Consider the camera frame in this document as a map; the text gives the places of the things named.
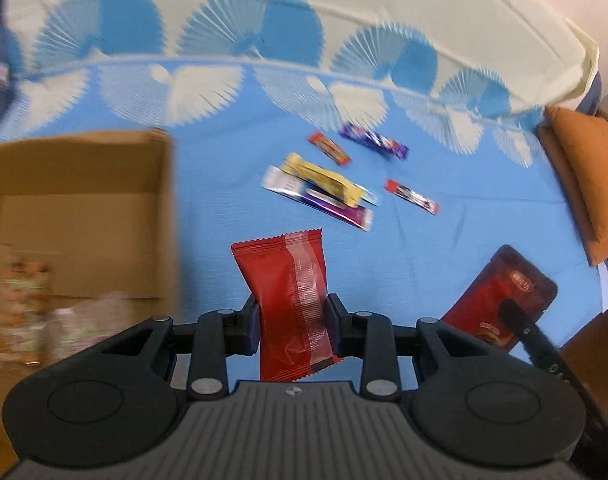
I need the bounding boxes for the dark red snack pouch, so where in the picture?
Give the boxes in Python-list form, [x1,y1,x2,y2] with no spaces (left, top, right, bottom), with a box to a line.
[441,245,558,351]

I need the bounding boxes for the red foil snack packet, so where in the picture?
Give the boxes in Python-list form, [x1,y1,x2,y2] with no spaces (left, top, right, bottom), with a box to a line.
[231,229,341,382]

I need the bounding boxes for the yellow snack wrapper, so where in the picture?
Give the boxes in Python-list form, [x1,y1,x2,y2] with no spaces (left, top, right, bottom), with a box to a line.
[280,153,379,208]

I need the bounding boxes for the red black snack bar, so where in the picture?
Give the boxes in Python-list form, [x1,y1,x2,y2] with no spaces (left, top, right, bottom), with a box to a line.
[384,179,440,216]

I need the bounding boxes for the silver purple snack pouch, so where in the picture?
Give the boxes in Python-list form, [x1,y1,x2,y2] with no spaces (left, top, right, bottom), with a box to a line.
[262,166,374,232]

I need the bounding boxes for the clear bag of pastel candies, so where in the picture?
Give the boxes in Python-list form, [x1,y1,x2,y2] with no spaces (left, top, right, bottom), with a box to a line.
[46,292,135,363]

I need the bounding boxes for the brown cardboard box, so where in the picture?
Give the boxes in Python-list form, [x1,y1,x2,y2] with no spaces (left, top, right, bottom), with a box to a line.
[0,129,178,477]

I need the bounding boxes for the small red orange bar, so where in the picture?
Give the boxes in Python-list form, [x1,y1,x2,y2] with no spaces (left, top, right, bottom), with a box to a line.
[307,131,352,166]

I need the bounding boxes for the purple candy bar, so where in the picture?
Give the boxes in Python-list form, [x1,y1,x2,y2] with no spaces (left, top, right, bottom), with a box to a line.
[340,124,408,160]

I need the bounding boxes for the clear bag of mixed nuts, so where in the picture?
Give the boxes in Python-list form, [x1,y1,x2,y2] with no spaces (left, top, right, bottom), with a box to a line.
[0,252,51,367]

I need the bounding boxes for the orange cushion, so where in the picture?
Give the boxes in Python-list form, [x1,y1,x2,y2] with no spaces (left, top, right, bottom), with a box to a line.
[537,106,608,266]

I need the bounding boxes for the blue white fan-pattern sheet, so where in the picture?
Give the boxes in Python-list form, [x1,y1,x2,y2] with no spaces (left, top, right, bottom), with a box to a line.
[0,0,601,344]

